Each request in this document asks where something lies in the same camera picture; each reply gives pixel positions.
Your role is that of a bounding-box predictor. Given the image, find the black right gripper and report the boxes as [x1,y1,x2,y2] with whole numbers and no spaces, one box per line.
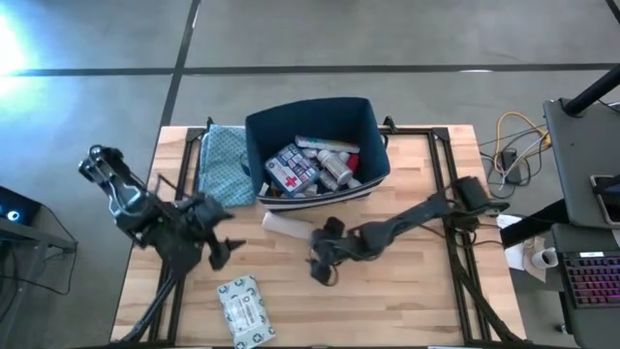
[309,235,357,287]

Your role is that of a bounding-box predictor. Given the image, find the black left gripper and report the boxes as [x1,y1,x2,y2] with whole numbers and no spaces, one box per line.
[186,192,247,271]

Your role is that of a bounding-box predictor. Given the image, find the white patterned pouch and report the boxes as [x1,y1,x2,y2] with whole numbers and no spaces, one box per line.
[216,274,277,349]

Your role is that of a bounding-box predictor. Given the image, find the white bottle blue label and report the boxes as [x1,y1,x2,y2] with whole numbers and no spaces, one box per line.
[318,169,340,193]

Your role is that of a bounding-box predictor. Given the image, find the blue first aid kit case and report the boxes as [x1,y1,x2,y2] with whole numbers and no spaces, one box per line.
[263,143,321,198]

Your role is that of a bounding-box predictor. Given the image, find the large white pill bottle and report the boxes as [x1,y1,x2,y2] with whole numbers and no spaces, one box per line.
[317,148,355,186]

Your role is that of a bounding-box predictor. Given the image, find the long white AUVON box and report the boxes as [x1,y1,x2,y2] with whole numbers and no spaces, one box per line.
[294,134,361,155]

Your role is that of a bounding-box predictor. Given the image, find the navy white striped fabric basket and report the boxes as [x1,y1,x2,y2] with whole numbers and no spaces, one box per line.
[243,96,391,213]

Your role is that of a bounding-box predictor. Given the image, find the white tube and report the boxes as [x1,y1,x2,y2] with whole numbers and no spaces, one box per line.
[261,210,315,241]

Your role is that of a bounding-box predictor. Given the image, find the blue patterned cloth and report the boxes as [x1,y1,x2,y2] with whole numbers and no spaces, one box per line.
[197,124,257,209]

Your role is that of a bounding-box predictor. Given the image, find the grey metal shelf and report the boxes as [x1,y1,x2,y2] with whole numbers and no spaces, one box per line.
[0,217,78,254]

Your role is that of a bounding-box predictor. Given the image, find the black device blue light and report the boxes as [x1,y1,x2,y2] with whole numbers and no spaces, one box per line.
[0,186,43,229]

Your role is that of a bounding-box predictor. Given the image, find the white mug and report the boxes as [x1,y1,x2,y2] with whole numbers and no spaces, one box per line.
[531,246,560,270]

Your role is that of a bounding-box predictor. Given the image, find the backlit black keyboard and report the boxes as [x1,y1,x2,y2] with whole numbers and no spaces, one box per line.
[561,251,620,309]

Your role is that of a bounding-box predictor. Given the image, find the dark grey desk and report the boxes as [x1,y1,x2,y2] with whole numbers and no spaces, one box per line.
[550,223,620,349]

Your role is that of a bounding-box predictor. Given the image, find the black tablet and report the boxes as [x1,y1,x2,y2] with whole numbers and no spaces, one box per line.
[589,174,620,227]

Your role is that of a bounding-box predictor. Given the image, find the black pole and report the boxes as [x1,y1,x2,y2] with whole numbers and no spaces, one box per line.
[564,65,620,117]

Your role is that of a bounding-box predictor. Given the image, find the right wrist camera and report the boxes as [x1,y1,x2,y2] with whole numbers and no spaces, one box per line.
[323,216,346,237]

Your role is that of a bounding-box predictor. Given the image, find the white cable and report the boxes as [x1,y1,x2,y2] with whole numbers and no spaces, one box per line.
[479,134,551,186]

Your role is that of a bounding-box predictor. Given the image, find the yellow cable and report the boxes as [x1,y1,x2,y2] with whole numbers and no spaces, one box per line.
[492,111,552,175]

